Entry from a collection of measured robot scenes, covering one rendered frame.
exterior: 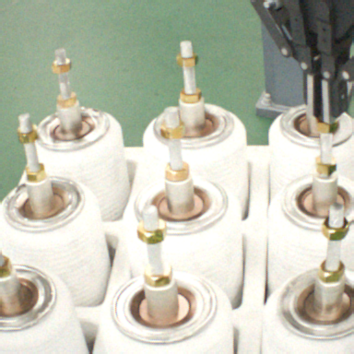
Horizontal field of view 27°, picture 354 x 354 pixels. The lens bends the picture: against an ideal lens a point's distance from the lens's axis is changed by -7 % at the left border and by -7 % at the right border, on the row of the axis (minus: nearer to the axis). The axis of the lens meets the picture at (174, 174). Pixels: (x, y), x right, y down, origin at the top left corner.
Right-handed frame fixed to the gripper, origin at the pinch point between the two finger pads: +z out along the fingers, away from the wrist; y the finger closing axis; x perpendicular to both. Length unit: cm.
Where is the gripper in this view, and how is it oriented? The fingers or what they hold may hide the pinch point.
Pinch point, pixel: (325, 94)
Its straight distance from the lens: 55.8
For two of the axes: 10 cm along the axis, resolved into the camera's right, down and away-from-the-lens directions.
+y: -7.1, -3.6, 6.1
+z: 0.9, 8.1, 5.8
